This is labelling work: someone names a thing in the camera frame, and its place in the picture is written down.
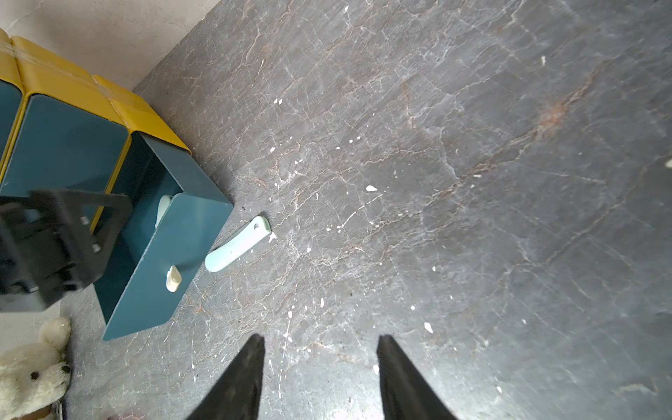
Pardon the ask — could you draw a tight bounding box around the teal drawer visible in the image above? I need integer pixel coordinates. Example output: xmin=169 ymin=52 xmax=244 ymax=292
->
xmin=1 ymin=94 xmax=128 ymax=197
xmin=94 ymin=131 xmax=234 ymax=341
xmin=0 ymin=80 xmax=23 ymax=155

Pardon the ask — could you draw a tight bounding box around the yellow drawer cabinet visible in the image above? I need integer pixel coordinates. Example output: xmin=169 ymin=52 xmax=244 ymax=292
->
xmin=0 ymin=28 xmax=191 ymax=232

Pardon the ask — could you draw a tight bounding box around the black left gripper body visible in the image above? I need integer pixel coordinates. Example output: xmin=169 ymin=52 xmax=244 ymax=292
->
xmin=1 ymin=196 xmax=84 ymax=313

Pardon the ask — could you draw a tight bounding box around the mint knife vertical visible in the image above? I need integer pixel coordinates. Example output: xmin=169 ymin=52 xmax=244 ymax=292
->
xmin=155 ymin=195 xmax=173 ymax=227

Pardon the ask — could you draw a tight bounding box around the mint knife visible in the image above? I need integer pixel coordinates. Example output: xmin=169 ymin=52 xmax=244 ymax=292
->
xmin=205 ymin=215 xmax=272 ymax=272

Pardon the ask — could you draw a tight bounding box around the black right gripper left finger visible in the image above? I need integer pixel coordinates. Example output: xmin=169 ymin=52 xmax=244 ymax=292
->
xmin=187 ymin=334 xmax=265 ymax=420

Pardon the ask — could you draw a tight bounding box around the white plush teddy bear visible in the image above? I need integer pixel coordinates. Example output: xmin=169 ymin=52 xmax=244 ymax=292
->
xmin=1 ymin=317 xmax=72 ymax=419

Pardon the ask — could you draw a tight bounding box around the teal top drawer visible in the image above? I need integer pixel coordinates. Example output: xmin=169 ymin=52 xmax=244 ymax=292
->
xmin=0 ymin=80 xmax=23 ymax=155

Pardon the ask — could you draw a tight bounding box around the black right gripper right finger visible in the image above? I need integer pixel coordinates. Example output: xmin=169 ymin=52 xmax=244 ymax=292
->
xmin=376 ymin=335 xmax=457 ymax=420

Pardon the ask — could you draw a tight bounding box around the teal bottom drawer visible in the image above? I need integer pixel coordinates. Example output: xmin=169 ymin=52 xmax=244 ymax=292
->
xmin=94 ymin=131 xmax=234 ymax=341

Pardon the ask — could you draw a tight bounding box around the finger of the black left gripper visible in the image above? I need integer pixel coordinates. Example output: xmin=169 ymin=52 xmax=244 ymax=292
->
xmin=30 ymin=190 xmax=133 ymax=286

